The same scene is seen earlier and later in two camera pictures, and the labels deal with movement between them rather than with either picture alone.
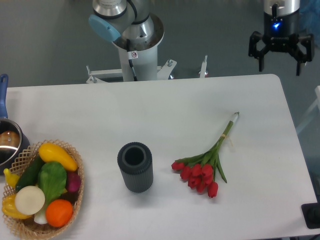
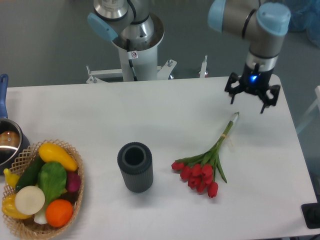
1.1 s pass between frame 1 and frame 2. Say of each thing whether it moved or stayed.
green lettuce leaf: stayed
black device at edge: stayed
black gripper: moved
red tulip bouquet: stayed
